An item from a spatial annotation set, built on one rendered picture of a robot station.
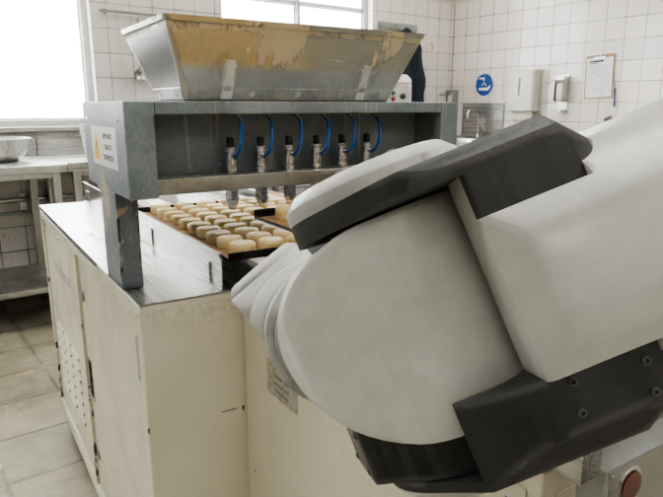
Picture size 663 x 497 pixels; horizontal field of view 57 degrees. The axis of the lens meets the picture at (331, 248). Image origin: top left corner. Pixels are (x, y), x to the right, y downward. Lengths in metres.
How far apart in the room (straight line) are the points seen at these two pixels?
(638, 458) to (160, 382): 0.78
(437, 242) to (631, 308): 0.07
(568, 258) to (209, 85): 1.01
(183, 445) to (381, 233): 1.03
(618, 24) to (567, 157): 4.96
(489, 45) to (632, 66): 1.33
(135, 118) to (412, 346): 0.86
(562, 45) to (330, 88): 4.21
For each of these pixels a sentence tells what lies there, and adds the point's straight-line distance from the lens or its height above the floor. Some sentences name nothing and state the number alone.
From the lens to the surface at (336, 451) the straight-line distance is 0.94.
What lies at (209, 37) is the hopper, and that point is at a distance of 1.13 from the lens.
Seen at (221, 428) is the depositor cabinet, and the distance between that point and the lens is 1.24.
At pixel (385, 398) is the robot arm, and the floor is 1.06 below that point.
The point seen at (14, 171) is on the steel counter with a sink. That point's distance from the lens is 3.39.
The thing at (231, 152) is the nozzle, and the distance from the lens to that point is 1.15.
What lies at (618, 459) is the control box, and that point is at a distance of 0.68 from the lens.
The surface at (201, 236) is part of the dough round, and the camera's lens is 1.29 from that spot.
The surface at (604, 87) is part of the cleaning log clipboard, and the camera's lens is 5.15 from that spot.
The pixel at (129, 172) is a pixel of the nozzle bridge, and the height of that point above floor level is 1.07.
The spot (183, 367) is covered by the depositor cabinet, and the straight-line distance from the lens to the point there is 1.15.
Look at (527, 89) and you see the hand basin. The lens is 5.40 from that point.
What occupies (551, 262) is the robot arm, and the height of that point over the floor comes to 1.12.
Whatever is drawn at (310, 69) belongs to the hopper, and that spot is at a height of 1.24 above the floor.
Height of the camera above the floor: 1.17
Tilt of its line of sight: 13 degrees down
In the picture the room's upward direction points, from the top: straight up
